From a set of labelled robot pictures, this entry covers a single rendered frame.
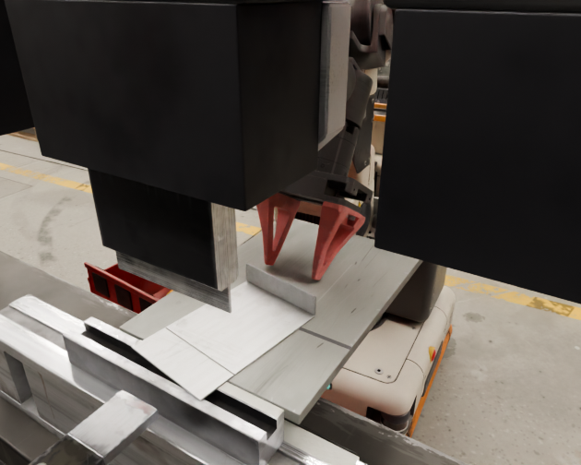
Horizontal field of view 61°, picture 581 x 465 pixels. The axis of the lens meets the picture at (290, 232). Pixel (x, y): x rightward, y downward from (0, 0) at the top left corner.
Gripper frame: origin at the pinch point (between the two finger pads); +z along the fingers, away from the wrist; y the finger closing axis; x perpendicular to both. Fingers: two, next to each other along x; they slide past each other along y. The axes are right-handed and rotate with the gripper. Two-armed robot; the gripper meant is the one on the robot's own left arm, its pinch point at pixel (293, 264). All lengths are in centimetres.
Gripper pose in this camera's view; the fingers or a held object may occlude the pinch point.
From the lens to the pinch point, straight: 49.2
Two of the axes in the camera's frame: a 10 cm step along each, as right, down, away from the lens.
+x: 4.5, 1.3, 8.8
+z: -2.7, 9.6, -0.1
